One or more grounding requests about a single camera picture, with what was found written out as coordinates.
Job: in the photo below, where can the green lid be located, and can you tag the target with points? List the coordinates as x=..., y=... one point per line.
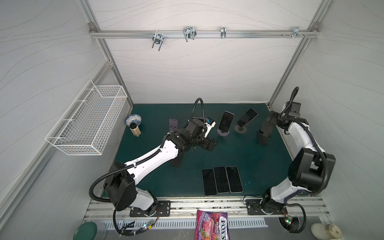
x=86, y=231

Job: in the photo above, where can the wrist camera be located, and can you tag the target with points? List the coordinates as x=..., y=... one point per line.
x=210, y=124
x=294, y=110

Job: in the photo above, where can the metal clamp middle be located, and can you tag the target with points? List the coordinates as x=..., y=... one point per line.
x=189, y=33

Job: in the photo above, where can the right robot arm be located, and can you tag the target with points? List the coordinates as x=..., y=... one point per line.
x=311, y=168

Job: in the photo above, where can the Fox's candy bag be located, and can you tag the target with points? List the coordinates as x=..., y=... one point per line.
x=212, y=226

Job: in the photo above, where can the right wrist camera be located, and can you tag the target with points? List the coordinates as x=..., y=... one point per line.
x=294, y=110

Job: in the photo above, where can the metal clamp left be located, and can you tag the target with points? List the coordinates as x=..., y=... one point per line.
x=157, y=39

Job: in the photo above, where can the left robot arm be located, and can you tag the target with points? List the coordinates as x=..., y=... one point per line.
x=119, y=185

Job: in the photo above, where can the white wire basket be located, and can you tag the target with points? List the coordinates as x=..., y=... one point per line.
x=85, y=127

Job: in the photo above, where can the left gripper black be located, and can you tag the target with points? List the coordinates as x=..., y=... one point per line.
x=211, y=145

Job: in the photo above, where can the white-edged phone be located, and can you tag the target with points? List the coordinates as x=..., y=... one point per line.
x=234, y=179

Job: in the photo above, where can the purple phone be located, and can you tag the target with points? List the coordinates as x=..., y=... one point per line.
x=221, y=180

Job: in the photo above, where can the aluminium crossbar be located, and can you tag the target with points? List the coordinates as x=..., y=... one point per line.
x=201, y=34

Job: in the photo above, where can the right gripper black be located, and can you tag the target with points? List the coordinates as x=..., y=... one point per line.
x=267, y=129

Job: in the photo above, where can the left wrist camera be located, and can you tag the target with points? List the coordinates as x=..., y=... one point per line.
x=210, y=124

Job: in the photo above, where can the tilted far right phone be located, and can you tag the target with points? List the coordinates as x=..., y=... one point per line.
x=246, y=118

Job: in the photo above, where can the upright phone on round stand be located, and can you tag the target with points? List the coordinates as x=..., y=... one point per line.
x=226, y=121

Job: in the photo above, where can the metal clamp small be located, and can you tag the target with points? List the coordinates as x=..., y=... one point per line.
x=223, y=32

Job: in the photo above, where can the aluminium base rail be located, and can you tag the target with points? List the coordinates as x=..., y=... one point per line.
x=187, y=207

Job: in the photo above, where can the blue white bowl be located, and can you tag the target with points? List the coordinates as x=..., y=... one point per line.
x=133, y=118

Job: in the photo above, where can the round stand of upright phone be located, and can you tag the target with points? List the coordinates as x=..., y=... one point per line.
x=222, y=133

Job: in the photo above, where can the round stand of tilted phone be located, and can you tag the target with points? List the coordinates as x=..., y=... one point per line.
x=240, y=130

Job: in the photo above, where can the white round container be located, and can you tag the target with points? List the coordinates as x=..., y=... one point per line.
x=326, y=231

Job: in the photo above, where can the landscape phone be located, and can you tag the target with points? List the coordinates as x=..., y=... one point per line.
x=209, y=182

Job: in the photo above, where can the metal clamp right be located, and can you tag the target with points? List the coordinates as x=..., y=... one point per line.
x=295, y=34

